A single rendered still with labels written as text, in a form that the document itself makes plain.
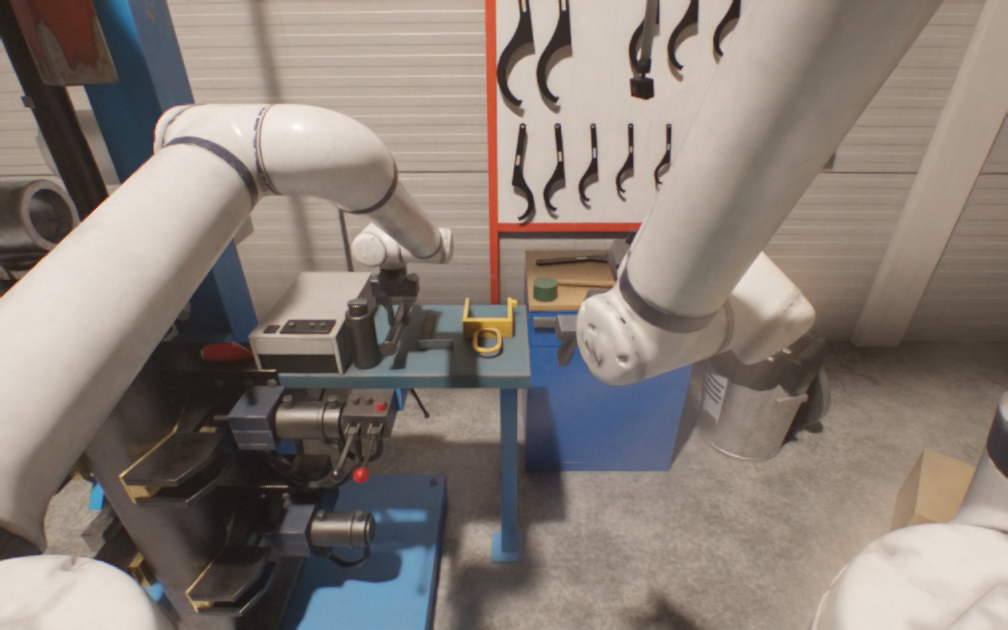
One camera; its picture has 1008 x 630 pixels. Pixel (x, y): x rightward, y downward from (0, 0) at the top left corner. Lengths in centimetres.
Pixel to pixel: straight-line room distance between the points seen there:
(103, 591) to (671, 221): 40
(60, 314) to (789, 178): 55
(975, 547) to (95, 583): 46
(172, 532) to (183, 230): 122
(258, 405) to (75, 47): 87
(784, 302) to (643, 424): 193
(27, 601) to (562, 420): 213
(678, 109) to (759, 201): 271
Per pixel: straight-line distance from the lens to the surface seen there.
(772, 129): 33
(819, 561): 260
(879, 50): 33
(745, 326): 52
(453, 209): 308
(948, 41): 372
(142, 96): 161
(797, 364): 249
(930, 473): 278
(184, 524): 172
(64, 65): 135
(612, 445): 249
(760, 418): 268
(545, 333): 205
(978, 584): 36
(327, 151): 68
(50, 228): 142
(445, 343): 149
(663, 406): 238
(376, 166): 72
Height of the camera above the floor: 189
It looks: 30 degrees down
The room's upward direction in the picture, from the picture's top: straight up
